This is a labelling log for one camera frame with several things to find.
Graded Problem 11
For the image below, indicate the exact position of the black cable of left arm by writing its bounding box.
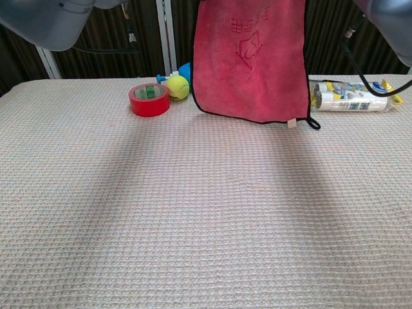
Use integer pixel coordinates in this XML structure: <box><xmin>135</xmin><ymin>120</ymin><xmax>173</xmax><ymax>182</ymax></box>
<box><xmin>72</xmin><ymin>0</ymin><xmax>141</xmax><ymax>55</ymax></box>

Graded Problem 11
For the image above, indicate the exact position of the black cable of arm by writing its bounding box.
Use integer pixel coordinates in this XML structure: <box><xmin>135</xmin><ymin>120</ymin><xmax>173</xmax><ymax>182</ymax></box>
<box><xmin>339</xmin><ymin>14</ymin><xmax>412</xmax><ymax>97</ymax></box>
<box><xmin>72</xmin><ymin>0</ymin><xmax>141</xmax><ymax>55</ymax></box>

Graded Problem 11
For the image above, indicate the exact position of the dark grey cloth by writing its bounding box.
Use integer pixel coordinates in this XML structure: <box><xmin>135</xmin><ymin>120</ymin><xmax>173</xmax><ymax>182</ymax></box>
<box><xmin>191</xmin><ymin>0</ymin><xmax>321</xmax><ymax>131</ymax></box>

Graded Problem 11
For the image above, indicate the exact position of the yellow tennis ball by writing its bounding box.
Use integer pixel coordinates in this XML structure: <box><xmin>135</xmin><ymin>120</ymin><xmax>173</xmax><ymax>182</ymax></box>
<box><xmin>165</xmin><ymin>75</ymin><xmax>191</xmax><ymax>102</ymax></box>

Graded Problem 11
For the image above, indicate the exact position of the plastic pack of white rolls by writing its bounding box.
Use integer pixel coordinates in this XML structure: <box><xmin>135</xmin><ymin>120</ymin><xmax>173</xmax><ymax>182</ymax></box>
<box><xmin>308</xmin><ymin>79</ymin><xmax>405</xmax><ymax>113</ymax></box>

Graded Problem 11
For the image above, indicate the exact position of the beige woven tablecloth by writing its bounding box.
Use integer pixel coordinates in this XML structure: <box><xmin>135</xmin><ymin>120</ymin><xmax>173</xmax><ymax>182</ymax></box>
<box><xmin>0</xmin><ymin>74</ymin><xmax>412</xmax><ymax>309</ymax></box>

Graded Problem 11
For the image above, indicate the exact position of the blue detergent pump bottle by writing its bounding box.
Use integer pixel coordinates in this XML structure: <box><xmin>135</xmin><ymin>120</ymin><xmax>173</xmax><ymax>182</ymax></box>
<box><xmin>156</xmin><ymin>62</ymin><xmax>194</xmax><ymax>94</ymax></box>

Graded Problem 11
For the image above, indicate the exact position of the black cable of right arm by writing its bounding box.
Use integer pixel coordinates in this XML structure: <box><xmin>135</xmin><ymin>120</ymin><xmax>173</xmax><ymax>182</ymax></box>
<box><xmin>339</xmin><ymin>14</ymin><xmax>412</xmax><ymax>97</ymax></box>

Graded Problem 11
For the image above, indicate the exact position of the red adhesive tape roll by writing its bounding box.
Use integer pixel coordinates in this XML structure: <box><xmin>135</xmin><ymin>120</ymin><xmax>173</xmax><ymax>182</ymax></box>
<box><xmin>128</xmin><ymin>82</ymin><xmax>171</xmax><ymax>118</ymax></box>

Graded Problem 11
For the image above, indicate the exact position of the grey metal frame post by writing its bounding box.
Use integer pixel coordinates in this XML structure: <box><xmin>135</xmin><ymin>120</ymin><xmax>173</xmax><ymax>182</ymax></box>
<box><xmin>155</xmin><ymin>0</ymin><xmax>178</xmax><ymax>77</ymax></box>
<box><xmin>35</xmin><ymin>44</ymin><xmax>62</xmax><ymax>80</ymax></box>

